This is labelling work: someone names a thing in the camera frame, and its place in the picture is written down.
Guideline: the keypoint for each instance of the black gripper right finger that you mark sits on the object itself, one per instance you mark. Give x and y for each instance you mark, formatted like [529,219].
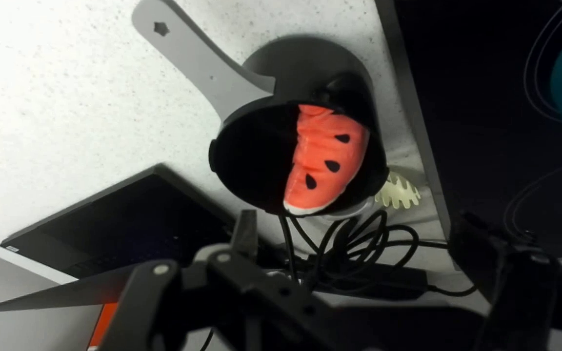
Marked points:
[521,304]

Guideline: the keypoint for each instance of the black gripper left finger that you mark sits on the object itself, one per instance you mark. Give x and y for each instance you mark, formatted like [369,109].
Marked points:
[228,304]

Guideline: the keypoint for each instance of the watermelon slice plush toy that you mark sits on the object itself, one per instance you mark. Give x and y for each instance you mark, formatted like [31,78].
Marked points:
[322,162]

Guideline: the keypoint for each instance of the black power adapter brick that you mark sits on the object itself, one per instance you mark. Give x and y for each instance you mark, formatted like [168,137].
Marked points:
[371,283]

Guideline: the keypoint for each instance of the pale yellow ridged object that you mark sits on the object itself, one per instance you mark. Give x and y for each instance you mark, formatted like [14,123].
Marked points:
[398,191]

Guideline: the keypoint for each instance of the black induction cooktop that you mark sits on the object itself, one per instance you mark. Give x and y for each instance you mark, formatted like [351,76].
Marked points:
[476,117]

